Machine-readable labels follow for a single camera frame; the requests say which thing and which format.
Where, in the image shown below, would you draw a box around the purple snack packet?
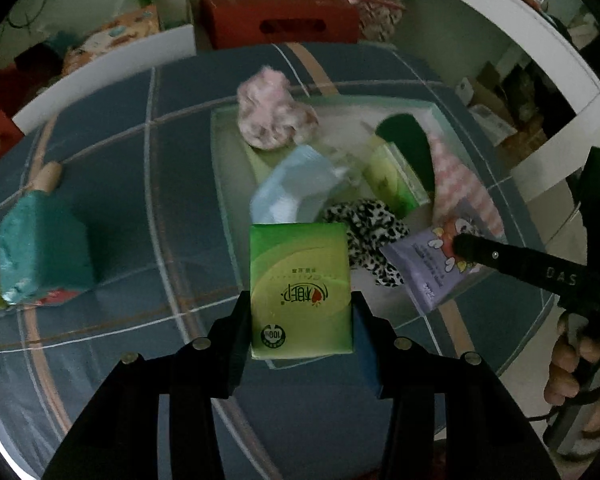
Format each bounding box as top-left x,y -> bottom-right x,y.
381,214 -> 496,315

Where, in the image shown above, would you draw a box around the pink white fuzzy cloth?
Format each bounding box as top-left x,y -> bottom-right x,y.
427,133 -> 505,240

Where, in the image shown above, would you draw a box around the green tissue pack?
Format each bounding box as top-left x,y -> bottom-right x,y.
250,223 -> 353,361
363,142 -> 430,219

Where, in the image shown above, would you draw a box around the leopard print scrunchie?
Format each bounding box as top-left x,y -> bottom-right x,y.
322,198 -> 410,287

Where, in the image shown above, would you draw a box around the yellow green scrub sponge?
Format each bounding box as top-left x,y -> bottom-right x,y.
375,114 -> 436,197

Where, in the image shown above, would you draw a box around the light blue cloth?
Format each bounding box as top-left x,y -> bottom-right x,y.
250,145 -> 351,224

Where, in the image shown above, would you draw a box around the pink beige cloth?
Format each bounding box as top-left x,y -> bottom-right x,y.
237,66 -> 318,151

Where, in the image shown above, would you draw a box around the person right hand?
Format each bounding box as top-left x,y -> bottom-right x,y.
544,312 -> 600,438

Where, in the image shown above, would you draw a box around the white curved desk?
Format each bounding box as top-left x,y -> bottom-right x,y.
404,0 -> 600,204

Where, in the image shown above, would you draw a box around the white cardboard box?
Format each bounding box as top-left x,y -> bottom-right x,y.
469,104 -> 517,146

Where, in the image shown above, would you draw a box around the teal square toy box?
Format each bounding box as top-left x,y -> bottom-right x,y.
0,191 -> 95,304

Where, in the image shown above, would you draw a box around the shallow teal cardboard tray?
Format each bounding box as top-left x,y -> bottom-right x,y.
209,94 -> 512,311

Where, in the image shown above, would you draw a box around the beige makeup sponge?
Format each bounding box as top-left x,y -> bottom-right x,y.
31,162 -> 62,194

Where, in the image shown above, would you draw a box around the patterned gift box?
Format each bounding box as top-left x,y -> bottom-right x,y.
346,0 -> 405,42

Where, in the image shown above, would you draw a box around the white foam board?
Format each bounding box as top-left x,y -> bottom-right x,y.
12,24 -> 196,136

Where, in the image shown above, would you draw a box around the orange toy box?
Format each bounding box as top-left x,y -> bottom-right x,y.
61,4 -> 160,77

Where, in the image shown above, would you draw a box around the red cardboard box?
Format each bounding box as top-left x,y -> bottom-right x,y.
198,0 -> 358,50

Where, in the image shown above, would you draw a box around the black wall cable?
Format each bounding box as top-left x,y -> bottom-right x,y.
0,0 -> 48,86

